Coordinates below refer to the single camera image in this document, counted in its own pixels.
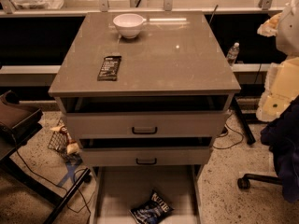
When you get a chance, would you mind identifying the clear water bottle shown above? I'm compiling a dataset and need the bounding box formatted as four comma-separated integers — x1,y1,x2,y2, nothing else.
226,42,240,66

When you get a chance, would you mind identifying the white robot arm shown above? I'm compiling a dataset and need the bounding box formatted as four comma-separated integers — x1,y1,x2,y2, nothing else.
256,0,299,122

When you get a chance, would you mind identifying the white ceramic bowl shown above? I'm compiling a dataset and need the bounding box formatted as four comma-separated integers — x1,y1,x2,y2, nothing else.
113,13,145,39

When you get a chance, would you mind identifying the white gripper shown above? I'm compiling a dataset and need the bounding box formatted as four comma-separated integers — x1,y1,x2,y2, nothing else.
256,13,299,122

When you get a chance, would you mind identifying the snack packet in basket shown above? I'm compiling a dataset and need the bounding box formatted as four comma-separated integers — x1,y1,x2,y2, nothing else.
51,125,79,155

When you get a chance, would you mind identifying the dark snack bar wrapper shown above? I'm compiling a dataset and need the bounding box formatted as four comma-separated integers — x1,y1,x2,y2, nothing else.
97,56,121,81

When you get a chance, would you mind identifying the black floor cable left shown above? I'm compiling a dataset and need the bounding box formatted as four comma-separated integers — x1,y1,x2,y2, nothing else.
11,133,95,217

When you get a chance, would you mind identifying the bottom drawer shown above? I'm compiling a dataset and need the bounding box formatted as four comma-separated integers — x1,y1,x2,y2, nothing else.
89,165,202,224

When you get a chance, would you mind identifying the black stand frame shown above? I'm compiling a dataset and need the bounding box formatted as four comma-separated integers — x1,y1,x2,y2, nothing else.
0,123,91,224

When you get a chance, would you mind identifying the black floor cable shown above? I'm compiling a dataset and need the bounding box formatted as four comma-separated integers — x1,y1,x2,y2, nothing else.
11,133,95,217
212,112,246,151

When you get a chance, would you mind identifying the blue chip bag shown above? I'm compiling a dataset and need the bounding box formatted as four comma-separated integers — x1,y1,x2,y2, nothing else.
130,190,174,224

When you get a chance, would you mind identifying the grey drawer cabinet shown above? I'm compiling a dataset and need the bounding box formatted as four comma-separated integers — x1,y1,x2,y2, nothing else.
48,10,242,224

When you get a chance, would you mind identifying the brown bag on stand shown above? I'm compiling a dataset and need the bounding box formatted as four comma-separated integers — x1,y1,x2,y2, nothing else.
0,91,43,144

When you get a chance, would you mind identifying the black floor cable right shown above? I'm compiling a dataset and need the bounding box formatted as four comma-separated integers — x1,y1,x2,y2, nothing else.
212,112,246,151

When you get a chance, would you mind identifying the top drawer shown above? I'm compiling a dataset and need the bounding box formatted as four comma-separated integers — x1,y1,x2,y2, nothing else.
57,94,232,140

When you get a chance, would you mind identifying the wire basket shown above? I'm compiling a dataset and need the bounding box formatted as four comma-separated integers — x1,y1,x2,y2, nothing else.
48,119,80,161

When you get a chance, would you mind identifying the middle drawer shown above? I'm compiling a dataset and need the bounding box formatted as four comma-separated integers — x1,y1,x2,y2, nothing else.
80,137,212,166

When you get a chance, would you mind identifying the dark blue cloth on chair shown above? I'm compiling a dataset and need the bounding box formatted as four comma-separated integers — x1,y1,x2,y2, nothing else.
261,97,299,203

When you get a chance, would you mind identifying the drawer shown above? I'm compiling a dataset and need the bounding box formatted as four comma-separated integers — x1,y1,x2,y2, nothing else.
89,165,202,224
57,94,232,140
80,137,212,166

